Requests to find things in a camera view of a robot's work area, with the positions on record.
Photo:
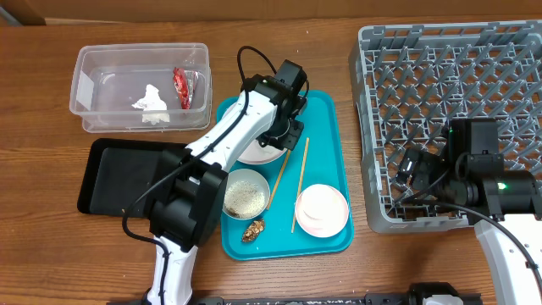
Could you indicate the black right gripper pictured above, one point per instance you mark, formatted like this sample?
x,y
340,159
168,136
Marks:
x,y
426,163

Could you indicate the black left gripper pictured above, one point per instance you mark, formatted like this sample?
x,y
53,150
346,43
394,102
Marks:
x,y
290,138

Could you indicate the red snack wrapper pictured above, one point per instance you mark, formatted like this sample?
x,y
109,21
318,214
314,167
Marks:
x,y
185,85

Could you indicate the grey bowl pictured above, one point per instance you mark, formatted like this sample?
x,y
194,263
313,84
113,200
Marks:
x,y
251,176

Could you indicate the white napkin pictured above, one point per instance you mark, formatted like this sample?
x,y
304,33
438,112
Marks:
x,y
152,102

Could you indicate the cooked white rice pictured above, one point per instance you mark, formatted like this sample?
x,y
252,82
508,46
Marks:
x,y
244,200

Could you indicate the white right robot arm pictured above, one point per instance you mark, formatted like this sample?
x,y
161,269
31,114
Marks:
x,y
503,206

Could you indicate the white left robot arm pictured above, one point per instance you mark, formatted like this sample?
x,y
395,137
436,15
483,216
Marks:
x,y
187,194

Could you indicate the grey dishwasher rack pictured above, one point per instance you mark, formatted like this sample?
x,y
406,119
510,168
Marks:
x,y
408,81

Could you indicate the clear plastic waste bin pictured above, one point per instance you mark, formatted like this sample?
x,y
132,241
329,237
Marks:
x,y
108,79

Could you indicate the black waste tray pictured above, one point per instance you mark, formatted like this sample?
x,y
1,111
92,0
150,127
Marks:
x,y
117,172

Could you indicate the right wooden chopstick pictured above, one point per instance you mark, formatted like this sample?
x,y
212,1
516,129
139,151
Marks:
x,y
300,181

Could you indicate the wooden chopstick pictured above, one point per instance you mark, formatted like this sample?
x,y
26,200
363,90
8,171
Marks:
x,y
300,181
279,177

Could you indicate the left wooden chopstick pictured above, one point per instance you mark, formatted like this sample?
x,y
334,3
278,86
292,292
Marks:
x,y
279,177

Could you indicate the pink round plate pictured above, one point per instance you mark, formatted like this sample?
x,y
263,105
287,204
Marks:
x,y
257,155

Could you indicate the teal serving tray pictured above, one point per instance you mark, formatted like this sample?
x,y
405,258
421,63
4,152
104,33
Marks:
x,y
325,165

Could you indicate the white paper cup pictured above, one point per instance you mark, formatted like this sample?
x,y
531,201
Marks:
x,y
320,202

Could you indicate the brown food scrap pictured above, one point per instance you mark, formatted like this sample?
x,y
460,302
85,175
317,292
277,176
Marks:
x,y
253,230

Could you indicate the black mounting rail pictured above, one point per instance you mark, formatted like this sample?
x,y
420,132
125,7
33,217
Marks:
x,y
438,293

